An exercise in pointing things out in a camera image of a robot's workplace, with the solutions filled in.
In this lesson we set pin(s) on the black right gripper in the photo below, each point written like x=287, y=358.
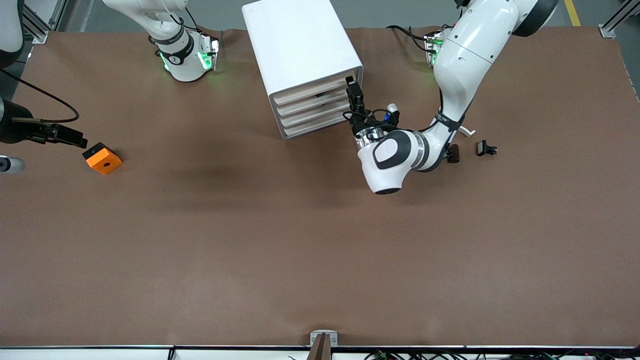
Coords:
x=15, y=128

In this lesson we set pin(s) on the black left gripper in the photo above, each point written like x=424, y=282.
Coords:
x=358, y=123

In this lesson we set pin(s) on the white plastic drawer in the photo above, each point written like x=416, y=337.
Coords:
x=310, y=91
x=315, y=125
x=312, y=102
x=315, y=113

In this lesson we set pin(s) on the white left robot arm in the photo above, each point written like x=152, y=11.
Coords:
x=465, y=60

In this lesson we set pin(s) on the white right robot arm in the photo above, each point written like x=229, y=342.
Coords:
x=175, y=55

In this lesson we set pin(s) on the white drawer cabinet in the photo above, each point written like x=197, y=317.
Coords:
x=300, y=45

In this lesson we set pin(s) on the orange and black cube box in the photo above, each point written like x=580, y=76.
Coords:
x=104, y=161

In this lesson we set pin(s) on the dark brown small component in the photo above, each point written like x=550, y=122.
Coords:
x=453, y=153

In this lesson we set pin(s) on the small black connector part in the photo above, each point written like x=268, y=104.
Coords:
x=484, y=148

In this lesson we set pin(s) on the brown table mat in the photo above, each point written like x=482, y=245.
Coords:
x=250, y=240

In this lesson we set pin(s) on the aluminium frame profile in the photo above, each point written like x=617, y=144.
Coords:
x=612, y=25
x=56, y=12
x=36, y=27

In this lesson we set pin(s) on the white table edge rail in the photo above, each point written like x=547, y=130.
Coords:
x=100, y=354

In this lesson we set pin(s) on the metal bracket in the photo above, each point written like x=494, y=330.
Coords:
x=330, y=337

